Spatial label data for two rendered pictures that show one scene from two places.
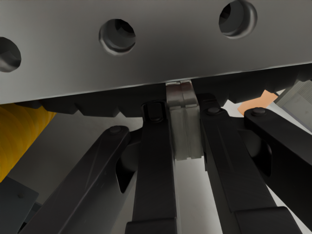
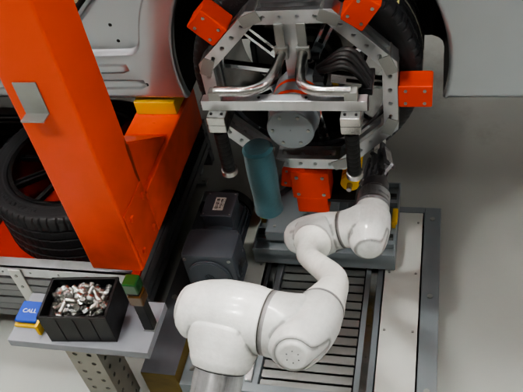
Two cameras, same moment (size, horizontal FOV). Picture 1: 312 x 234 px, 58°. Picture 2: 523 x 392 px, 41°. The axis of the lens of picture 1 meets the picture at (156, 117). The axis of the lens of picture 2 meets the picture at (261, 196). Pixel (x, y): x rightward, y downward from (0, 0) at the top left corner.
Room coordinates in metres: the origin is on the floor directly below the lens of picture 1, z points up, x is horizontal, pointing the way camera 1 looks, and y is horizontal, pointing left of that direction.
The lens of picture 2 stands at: (-1.32, -0.57, 2.00)
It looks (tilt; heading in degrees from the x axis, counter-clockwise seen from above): 44 degrees down; 34
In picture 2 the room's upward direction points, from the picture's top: 12 degrees counter-clockwise
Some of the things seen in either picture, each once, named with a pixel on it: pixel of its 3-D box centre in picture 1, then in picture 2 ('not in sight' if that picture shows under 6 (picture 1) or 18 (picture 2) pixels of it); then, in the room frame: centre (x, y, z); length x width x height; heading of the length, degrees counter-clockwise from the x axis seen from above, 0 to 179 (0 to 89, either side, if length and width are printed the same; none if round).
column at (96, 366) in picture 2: not in sight; (102, 365); (-0.60, 0.64, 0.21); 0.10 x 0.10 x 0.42; 15
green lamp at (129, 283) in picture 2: not in sight; (131, 284); (-0.54, 0.42, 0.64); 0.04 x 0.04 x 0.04; 15
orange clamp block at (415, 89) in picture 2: not in sight; (415, 89); (0.18, -0.11, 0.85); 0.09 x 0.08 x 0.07; 105
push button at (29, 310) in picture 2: not in sight; (30, 313); (-0.64, 0.77, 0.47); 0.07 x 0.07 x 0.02; 15
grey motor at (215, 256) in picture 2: not in sight; (228, 241); (-0.05, 0.48, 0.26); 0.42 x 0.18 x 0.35; 15
